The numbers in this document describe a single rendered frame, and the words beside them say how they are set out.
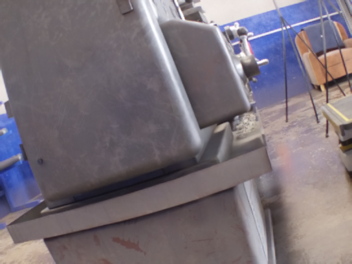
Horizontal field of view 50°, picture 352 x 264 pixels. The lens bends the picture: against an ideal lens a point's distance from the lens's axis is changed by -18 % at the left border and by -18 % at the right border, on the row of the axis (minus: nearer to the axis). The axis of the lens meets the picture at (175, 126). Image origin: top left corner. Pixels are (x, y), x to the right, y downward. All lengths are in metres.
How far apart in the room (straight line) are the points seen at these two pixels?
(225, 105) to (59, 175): 0.45
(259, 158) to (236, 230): 0.21
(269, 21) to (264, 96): 1.18
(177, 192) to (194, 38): 0.37
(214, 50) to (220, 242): 0.49
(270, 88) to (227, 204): 5.37
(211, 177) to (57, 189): 0.40
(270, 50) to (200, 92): 5.35
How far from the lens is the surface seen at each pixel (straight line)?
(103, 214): 1.15
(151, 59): 1.01
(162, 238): 1.16
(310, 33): 6.03
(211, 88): 1.10
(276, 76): 6.43
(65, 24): 1.09
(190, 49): 1.10
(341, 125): 1.66
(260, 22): 6.45
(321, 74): 5.71
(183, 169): 1.14
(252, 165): 1.05
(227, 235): 1.14
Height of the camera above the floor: 0.65
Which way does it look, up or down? 4 degrees down
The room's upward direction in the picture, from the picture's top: 21 degrees counter-clockwise
